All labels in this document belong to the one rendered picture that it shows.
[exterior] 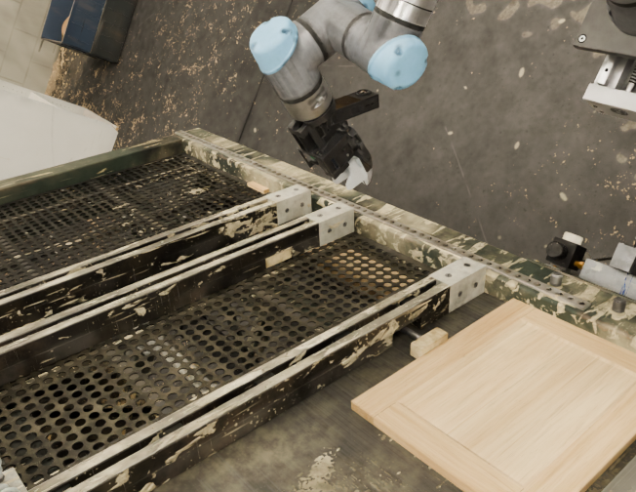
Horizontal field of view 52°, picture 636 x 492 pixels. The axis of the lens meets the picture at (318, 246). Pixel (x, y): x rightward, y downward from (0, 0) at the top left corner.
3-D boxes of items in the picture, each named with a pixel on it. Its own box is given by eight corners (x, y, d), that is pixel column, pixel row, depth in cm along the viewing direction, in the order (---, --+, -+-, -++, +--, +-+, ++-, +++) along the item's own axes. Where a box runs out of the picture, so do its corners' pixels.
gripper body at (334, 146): (309, 170, 116) (278, 122, 107) (340, 136, 118) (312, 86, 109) (337, 183, 111) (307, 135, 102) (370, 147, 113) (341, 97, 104)
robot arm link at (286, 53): (304, 19, 92) (258, 57, 92) (336, 76, 100) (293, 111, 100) (279, 4, 98) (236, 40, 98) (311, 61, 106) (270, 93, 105)
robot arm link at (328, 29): (399, 34, 98) (343, 80, 98) (357, 8, 105) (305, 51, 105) (384, -8, 92) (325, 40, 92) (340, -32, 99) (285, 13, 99)
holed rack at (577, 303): (590, 305, 133) (591, 303, 133) (583, 310, 132) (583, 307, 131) (181, 131, 246) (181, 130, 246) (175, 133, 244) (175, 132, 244)
